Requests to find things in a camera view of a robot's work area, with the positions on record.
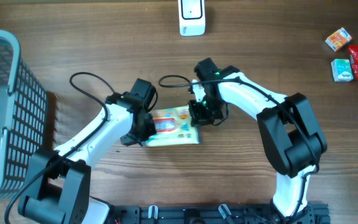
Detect teal tissue pack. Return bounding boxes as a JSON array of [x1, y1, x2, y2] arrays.
[[331, 59, 354, 82]]

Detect orange tissue pack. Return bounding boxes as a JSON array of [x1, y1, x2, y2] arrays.
[[325, 27, 352, 52]]

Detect grey plastic shopping basket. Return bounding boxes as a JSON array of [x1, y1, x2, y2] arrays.
[[0, 30, 48, 199]]

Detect white wet wipes pack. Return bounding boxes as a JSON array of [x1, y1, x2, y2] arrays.
[[144, 105, 201, 147]]

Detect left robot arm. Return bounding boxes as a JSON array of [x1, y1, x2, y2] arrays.
[[17, 79, 156, 223]]

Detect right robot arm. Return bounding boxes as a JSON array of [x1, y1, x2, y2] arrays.
[[189, 58, 328, 223]]

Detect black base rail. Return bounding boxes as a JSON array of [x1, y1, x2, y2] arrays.
[[110, 202, 331, 224]]

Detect white barcode scanner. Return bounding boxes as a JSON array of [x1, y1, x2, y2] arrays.
[[178, 0, 206, 37]]

